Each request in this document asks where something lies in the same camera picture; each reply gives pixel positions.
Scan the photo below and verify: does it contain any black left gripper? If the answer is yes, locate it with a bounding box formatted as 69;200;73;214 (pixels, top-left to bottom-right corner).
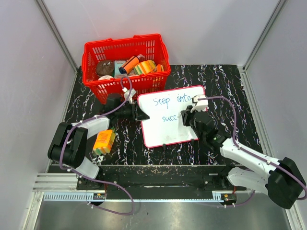
116;102;149;122

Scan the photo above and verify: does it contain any pink framed whiteboard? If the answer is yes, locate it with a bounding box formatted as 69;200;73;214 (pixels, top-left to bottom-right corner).
137;85;205;148

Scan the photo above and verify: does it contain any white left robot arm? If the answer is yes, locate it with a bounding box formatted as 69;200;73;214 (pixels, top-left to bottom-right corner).
47;93;150;190

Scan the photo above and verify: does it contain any orange yellow sponge pack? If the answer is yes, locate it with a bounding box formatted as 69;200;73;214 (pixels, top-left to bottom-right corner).
92;129;116;156

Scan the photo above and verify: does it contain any yellow green striped sponge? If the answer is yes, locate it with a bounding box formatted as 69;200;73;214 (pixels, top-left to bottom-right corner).
133;60;156;75

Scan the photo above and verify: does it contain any orange pump bottle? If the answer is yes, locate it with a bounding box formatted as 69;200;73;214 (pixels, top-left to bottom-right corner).
122;54;145;74

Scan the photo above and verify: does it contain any orange snack packet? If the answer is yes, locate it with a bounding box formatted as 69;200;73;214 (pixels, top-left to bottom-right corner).
153;64;164;73

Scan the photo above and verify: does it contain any white round lid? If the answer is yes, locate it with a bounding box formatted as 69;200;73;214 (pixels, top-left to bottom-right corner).
98;75;114;81

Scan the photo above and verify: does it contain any teal small box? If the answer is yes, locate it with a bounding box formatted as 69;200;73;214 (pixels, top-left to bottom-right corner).
114;60;127;78

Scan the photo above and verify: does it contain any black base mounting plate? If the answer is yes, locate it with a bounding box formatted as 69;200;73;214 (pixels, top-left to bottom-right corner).
76;165;248;192

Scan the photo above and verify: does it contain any red plastic basket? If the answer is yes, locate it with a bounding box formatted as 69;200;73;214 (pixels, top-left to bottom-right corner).
81;34;171;103

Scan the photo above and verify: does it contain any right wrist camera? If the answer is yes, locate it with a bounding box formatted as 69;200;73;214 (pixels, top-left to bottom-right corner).
191;94;209;113

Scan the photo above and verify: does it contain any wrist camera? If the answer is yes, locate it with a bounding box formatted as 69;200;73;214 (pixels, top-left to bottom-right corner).
191;94;209;113
122;87;136;103

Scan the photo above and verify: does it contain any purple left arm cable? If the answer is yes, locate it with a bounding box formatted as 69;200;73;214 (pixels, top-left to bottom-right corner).
59;76;135;215

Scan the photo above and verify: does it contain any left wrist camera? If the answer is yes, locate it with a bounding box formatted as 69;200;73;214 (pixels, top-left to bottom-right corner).
122;87;136;103

